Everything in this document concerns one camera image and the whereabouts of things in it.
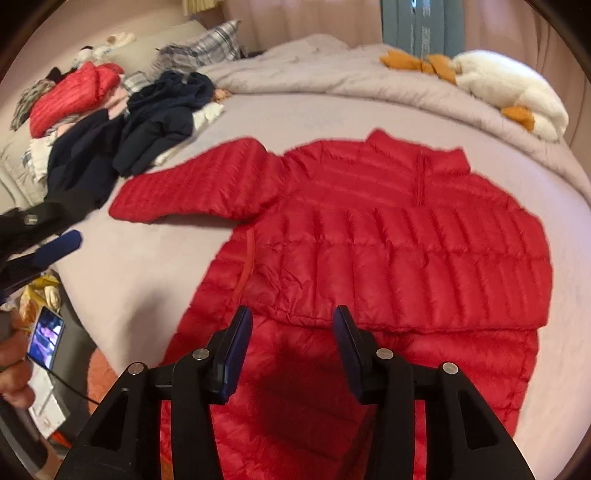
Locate bed with pink sheet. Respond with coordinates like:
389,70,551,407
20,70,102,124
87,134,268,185
0,18,591,462

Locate white cloth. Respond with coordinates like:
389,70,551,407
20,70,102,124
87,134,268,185
152,102,225,168

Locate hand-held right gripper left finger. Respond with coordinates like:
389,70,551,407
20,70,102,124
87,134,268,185
55,305,254,480

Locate folded red puffer jacket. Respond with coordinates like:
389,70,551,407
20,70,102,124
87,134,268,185
28,62,125,138

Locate white plush toys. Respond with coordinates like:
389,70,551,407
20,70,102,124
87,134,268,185
73,31,137,64

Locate white papers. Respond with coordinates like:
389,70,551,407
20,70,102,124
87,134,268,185
28,368,68,438

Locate plaid cloth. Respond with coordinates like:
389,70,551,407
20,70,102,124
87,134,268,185
121,42,200,94

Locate grey plaid garment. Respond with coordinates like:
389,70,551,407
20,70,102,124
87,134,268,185
10,78,57,131

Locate grey duvet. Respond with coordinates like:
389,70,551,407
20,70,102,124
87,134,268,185
201,33,591,206

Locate teal pillow with lettering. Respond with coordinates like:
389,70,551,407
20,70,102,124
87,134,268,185
379,0,467,58

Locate plaid pillow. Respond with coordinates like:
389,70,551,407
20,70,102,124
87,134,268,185
187,19,243,64

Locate dark navy garment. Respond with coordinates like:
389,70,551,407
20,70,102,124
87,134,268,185
45,108,129,212

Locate smartphone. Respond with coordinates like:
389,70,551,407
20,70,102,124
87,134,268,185
27,306,66,371

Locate orange fluffy rug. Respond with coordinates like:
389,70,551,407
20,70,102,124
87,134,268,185
85,347,126,417

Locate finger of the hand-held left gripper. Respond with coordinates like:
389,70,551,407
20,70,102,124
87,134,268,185
0,199,71,256
0,230,84,297

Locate navy blue hoodie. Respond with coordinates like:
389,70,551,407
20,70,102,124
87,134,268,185
129,71,218,121

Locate black cable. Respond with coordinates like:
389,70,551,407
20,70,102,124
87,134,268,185
46,366,101,408

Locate yellow snack bag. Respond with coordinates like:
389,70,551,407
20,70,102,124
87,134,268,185
18,274,62,324

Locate black jacket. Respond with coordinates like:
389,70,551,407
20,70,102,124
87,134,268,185
112,97,195,177

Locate red down jacket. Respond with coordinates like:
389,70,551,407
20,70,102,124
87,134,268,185
108,129,555,480

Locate white plush goose toy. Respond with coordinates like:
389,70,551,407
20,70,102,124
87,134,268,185
379,48,570,142

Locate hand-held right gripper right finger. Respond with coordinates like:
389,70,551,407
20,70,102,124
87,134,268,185
332,305,539,480

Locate person's left hand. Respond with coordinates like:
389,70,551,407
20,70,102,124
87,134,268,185
0,308,37,409

